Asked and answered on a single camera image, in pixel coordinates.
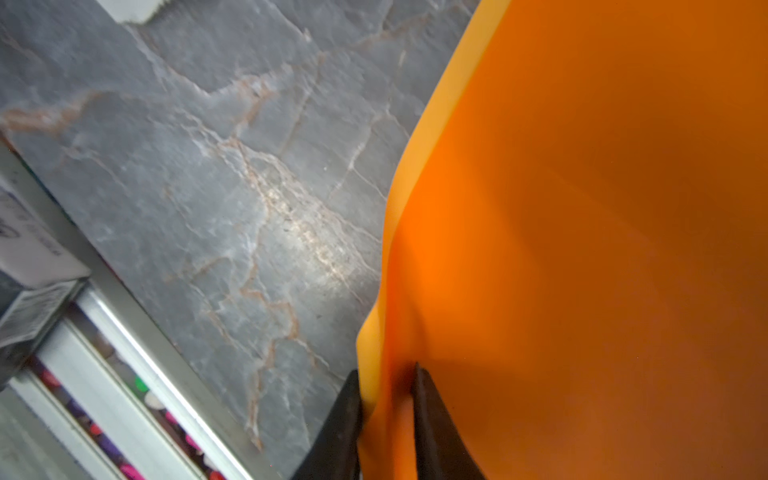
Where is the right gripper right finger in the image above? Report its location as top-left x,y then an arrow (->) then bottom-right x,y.
411,364 -> 485,480

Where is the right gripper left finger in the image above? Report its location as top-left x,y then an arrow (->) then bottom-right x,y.
292,370 -> 363,480

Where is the orange wrapping paper sheet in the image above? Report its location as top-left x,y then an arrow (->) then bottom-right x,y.
357,1 -> 767,479

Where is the black box on rail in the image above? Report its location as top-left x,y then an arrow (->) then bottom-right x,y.
1,189 -> 91,387

